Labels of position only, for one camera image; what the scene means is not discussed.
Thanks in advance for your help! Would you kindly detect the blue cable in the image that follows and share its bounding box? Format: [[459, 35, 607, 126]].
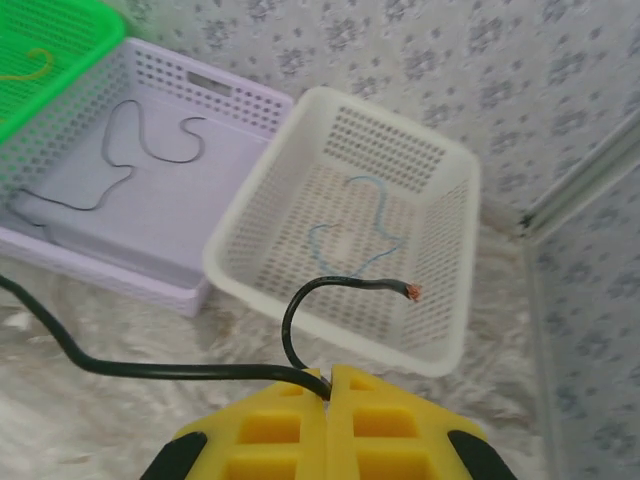
[[306, 174, 410, 282]]

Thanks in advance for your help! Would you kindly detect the green plastic basket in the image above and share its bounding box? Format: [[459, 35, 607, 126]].
[[0, 0, 126, 147]]

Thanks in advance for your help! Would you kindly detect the aluminium frame post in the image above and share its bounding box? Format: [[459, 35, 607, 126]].
[[519, 113, 640, 241]]

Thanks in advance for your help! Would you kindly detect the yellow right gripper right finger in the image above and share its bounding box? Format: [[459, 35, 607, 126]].
[[326, 364, 520, 480]]

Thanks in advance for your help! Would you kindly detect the black cable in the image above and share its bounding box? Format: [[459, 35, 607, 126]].
[[0, 273, 425, 402], [7, 98, 209, 244]]

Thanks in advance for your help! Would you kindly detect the white plastic basket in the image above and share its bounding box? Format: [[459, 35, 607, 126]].
[[202, 86, 482, 379]]

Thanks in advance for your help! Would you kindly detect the purple plastic basket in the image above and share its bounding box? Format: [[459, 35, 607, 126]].
[[0, 37, 296, 319]]

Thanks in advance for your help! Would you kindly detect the yellow cable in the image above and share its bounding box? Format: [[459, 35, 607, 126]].
[[0, 47, 55, 85]]

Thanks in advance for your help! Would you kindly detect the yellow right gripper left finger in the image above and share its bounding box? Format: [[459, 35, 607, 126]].
[[141, 367, 331, 480]]

